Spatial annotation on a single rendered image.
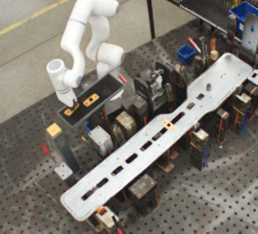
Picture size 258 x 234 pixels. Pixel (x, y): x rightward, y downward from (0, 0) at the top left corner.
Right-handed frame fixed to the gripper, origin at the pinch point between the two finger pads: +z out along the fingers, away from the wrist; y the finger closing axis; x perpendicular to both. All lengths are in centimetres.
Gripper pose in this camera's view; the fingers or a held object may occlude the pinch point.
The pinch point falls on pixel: (70, 105)
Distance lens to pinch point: 194.6
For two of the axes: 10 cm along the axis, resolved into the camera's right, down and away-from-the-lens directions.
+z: 1.2, 5.9, 8.0
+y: 7.8, 4.4, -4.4
